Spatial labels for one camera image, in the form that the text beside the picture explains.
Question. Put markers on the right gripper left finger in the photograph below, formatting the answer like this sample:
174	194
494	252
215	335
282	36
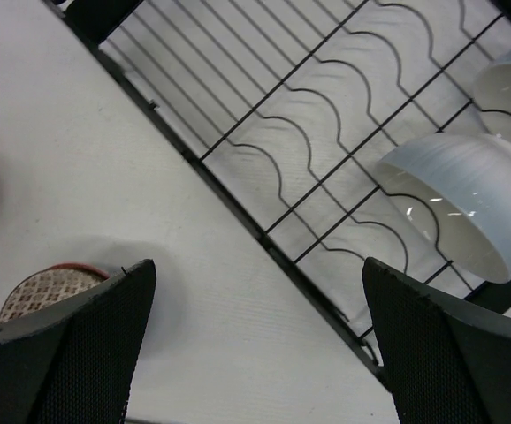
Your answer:
73	362

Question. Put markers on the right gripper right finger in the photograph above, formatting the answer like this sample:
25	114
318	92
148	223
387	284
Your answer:
445	360

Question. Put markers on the brown white patterned bowl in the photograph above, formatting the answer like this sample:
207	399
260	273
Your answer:
49	286

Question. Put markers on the black wire dish rack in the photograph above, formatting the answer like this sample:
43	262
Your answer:
283	108

